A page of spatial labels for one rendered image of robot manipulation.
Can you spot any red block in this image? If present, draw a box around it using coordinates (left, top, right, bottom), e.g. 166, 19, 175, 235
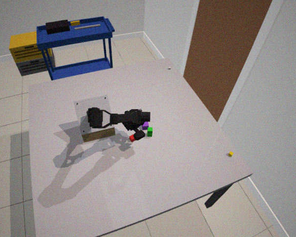
129, 135, 135, 142

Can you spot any purple cube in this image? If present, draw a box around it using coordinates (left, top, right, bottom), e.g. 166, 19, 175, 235
142, 121, 149, 130

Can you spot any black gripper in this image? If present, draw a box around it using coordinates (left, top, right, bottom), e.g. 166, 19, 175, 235
122, 122, 145, 140

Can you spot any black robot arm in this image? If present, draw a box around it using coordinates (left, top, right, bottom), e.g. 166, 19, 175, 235
87, 107, 150, 128

